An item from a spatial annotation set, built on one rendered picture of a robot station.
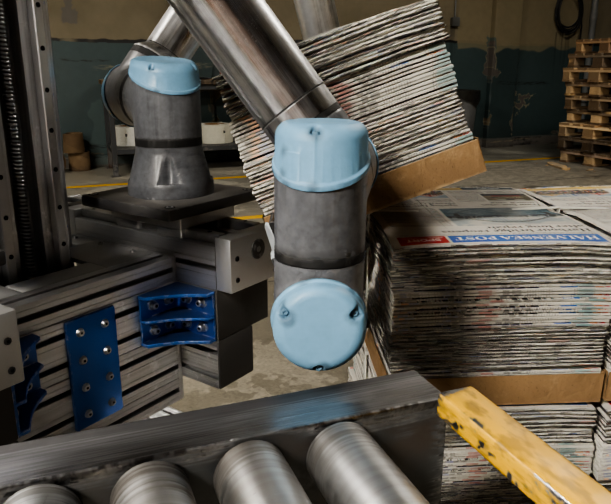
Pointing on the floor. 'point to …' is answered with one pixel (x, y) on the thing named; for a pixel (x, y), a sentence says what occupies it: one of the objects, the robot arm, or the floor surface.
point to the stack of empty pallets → (600, 102)
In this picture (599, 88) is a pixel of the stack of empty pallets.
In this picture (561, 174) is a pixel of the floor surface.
